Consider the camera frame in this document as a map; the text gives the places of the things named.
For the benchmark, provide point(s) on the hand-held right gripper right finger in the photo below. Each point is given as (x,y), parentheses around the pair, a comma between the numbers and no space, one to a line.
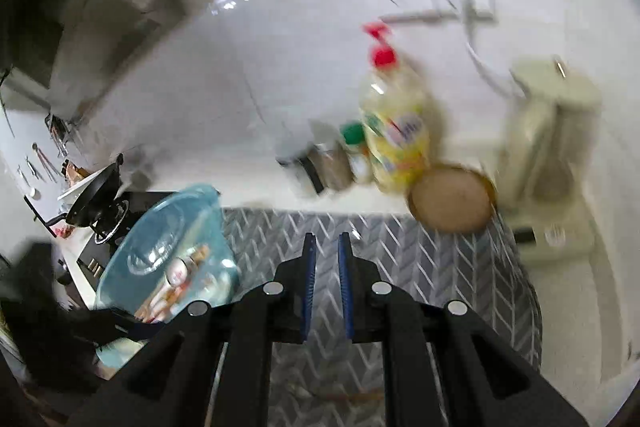
(344,287)

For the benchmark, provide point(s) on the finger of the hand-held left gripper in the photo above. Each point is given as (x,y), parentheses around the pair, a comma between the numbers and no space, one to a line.
(145,324)

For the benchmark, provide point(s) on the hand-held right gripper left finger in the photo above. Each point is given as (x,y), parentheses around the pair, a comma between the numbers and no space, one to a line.
(309,287)

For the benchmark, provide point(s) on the mushroom print ceramic spoon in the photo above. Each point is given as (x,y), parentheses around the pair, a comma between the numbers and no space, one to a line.
(177,274)

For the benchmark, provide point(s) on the pile of mixed utensils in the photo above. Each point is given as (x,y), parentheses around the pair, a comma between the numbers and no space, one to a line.
(200,254)

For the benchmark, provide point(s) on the blue transparent plastic basin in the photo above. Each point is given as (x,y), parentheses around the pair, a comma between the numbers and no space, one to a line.
(150,227)

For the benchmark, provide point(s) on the grey herringbone mat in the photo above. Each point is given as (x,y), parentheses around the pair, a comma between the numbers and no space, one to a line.
(425,282)

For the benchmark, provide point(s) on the black gas stove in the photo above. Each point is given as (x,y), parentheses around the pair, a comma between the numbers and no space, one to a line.
(87,247)

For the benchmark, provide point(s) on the metal lid spice jar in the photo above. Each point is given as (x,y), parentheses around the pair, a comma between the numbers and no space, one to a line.
(332,169)

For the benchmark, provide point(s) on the glass jar frosted lid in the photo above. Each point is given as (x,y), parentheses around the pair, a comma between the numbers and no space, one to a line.
(300,157)

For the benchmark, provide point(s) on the green lid spice jar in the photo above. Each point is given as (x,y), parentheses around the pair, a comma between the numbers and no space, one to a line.
(356,152)

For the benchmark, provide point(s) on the brown ceramic plate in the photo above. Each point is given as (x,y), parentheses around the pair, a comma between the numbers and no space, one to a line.
(450,202)

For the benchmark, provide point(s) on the black wok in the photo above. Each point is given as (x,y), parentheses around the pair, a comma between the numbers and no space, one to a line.
(95,197)

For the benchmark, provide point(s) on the white tray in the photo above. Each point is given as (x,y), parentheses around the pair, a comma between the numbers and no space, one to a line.
(75,192)

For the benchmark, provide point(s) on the yellow dish soap bottle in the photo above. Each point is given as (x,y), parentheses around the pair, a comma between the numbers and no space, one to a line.
(397,132)

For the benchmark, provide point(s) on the cream kettle base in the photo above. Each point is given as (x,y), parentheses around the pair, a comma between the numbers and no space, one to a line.
(555,237)

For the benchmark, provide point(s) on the cream glass kettle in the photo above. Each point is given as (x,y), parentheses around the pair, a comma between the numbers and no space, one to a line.
(545,132)

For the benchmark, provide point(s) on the white power plug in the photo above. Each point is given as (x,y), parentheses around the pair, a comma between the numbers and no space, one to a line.
(465,7)

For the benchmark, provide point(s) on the wall utensil rack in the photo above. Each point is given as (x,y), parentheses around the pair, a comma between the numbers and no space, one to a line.
(60,134)

